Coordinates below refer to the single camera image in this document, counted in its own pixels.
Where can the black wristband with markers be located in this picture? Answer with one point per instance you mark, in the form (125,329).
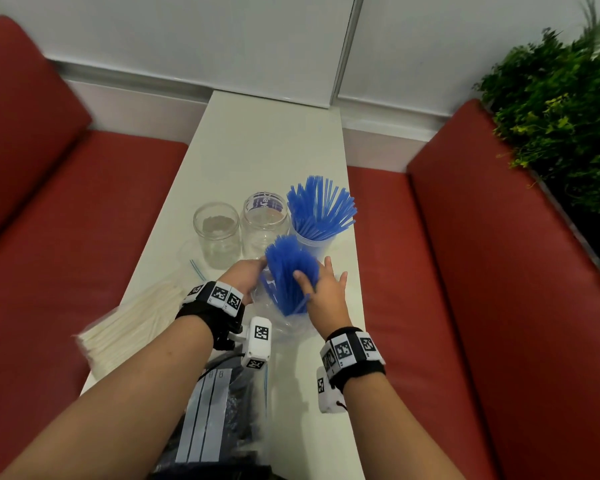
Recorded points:
(360,372)
(205,319)

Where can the person's left forearm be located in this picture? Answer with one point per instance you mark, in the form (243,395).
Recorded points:
(120,404)

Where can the green plant hedge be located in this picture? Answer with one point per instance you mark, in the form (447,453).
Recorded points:
(560,129)

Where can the black left wristband with markers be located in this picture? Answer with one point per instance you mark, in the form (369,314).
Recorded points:
(205,319)

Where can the bag of black straws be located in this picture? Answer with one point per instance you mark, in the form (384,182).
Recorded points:
(242,414)

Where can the black right wristband with markers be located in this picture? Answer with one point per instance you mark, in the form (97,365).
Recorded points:
(360,372)

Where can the clear blue-zip bag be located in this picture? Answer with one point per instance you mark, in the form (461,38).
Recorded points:
(197,268)

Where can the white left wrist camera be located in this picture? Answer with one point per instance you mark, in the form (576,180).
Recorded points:
(257,349)

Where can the person's left hand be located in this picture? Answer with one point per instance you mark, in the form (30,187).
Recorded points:
(242,277)

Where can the person's right forearm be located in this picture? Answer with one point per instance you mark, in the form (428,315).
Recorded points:
(400,434)

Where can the person's right hand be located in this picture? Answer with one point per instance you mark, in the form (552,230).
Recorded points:
(330,304)

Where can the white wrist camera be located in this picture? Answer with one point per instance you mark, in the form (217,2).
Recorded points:
(257,349)
(327,399)

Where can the clear bag with white strips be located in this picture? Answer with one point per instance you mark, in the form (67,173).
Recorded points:
(205,419)

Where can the small bunch of blue straws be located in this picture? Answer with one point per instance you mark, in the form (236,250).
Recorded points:
(320,209)

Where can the large bundle of blue straws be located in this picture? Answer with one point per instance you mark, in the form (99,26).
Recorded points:
(285,274)

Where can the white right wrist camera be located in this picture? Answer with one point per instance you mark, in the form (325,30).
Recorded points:
(327,399)

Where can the clear glass jar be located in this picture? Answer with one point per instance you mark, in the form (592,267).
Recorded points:
(217,239)
(265,229)

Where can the frosted plastic jar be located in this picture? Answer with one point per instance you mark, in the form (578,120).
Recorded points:
(312,247)

